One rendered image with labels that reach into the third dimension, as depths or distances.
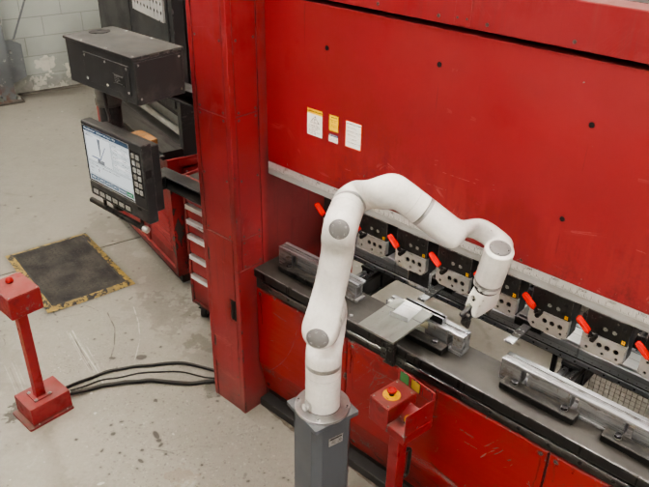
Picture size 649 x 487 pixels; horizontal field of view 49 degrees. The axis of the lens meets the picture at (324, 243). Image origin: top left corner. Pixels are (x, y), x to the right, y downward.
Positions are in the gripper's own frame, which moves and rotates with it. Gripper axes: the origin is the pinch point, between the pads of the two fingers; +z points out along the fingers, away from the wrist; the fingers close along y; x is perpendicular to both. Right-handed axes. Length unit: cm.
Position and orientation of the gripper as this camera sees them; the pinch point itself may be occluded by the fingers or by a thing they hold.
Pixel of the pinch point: (475, 317)
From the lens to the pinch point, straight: 227.0
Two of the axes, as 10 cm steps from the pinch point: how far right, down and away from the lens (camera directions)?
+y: 8.1, -4.0, 4.4
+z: -0.6, 6.8, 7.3
